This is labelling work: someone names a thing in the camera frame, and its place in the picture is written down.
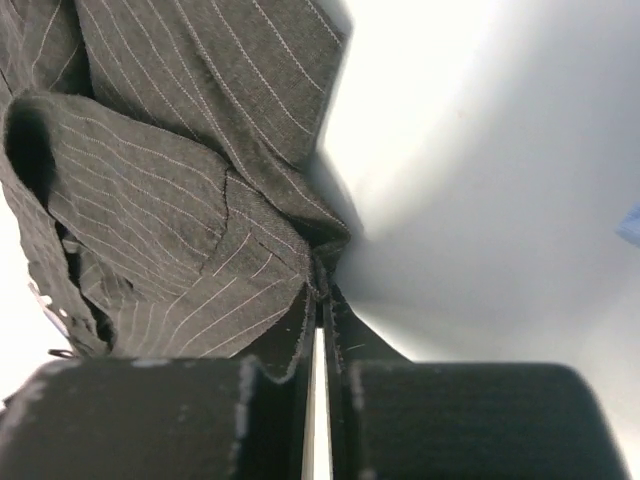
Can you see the folded light blue shirt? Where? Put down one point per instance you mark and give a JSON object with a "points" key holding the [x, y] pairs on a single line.
{"points": [[629, 227]]}

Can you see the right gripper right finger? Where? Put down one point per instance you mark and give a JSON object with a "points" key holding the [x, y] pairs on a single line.
{"points": [[392, 418]]}

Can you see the dark pinstriped long sleeve shirt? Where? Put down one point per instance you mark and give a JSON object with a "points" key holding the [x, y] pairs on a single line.
{"points": [[153, 154]]}

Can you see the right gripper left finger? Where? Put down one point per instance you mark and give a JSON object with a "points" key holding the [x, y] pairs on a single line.
{"points": [[238, 418]]}

